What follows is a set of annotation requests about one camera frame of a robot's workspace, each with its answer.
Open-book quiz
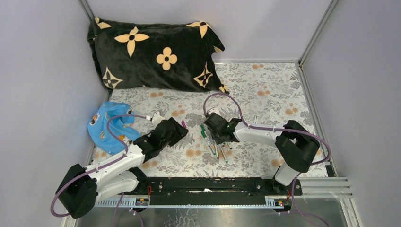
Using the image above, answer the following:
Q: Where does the bundle of coloured marker pens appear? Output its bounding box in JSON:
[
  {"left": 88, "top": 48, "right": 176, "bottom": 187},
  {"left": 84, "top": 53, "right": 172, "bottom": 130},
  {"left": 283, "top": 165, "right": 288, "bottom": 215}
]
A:
[{"left": 200, "top": 124, "right": 228, "bottom": 163}]

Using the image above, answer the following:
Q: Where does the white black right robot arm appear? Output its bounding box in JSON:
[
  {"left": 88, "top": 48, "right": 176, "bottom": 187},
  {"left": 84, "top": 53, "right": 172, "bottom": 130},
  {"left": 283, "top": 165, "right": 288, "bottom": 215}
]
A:
[{"left": 204, "top": 112, "right": 320, "bottom": 195}]

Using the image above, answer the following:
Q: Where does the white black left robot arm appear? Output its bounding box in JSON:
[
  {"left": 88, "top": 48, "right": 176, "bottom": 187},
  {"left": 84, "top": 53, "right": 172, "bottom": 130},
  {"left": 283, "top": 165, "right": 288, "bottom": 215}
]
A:
[{"left": 51, "top": 118, "right": 189, "bottom": 219}]

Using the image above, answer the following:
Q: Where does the blue cartoon cloth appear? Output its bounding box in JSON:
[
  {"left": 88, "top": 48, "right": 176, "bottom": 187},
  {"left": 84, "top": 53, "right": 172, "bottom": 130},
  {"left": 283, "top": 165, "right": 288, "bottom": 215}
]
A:
[{"left": 87, "top": 101, "right": 140, "bottom": 155}]

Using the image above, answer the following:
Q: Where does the floral patterned table mat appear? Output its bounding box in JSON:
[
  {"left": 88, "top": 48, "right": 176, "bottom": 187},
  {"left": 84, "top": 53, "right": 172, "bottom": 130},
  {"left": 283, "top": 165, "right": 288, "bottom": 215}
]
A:
[{"left": 110, "top": 63, "right": 314, "bottom": 177}]

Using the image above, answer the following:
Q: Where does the black floral pillow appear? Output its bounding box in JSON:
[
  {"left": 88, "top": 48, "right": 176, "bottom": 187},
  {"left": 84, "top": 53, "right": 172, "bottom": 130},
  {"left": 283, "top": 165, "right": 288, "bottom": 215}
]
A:
[{"left": 87, "top": 17, "right": 228, "bottom": 93}]

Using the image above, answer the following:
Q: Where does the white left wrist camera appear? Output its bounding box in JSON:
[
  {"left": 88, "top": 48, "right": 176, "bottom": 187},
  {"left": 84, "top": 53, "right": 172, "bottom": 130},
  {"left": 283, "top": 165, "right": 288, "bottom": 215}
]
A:
[{"left": 151, "top": 112, "right": 165, "bottom": 126}]

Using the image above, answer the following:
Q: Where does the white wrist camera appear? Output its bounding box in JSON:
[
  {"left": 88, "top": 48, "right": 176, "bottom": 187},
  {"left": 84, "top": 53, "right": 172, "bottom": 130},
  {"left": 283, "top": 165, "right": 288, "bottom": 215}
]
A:
[
  {"left": 207, "top": 108, "right": 221, "bottom": 115},
  {"left": 151, "top": 112, "right": 165, "bottom": 126}
]

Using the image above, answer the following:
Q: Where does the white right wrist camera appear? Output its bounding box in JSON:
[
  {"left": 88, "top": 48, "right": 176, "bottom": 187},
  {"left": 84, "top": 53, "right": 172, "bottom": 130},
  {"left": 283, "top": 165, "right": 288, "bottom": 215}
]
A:
[{"left": 207, "top": 108, "right": 221, "bottom": 115}]

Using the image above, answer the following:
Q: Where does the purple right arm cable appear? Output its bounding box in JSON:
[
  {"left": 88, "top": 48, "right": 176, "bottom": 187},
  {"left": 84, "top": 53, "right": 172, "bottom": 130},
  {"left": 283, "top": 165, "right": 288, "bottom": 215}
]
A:
[{"left": 203, "top": 92, "right": 332, "bottom": 227}]

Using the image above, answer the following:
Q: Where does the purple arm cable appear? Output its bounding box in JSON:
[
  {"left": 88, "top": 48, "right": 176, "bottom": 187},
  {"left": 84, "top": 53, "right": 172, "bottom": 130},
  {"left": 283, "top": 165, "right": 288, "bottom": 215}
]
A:
[
  {"left": 50, "top": 114, "right": 153, "bottom": 227},
  {"left": 203, "top": 92, "right": 332, "bottom": 227}
]

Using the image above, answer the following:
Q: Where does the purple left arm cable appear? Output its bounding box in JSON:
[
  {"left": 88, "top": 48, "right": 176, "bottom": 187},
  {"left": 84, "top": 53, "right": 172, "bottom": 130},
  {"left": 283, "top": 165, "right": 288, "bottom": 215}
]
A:
[{"left": 50, "top": 114, "right": 153, "bottom": 227}]

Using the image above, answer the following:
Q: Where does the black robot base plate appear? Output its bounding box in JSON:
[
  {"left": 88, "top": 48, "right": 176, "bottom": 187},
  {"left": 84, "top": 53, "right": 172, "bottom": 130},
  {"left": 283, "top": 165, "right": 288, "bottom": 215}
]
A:
[{"left": 127, "top": 177, "right": 303, "bottom": 206}]

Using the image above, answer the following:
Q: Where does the aluminium frame rail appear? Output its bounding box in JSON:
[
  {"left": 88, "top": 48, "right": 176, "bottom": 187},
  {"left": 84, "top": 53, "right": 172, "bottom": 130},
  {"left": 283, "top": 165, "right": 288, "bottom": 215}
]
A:
[{"left": 62, "top": 177, "right": 355, "bottom": 227}]

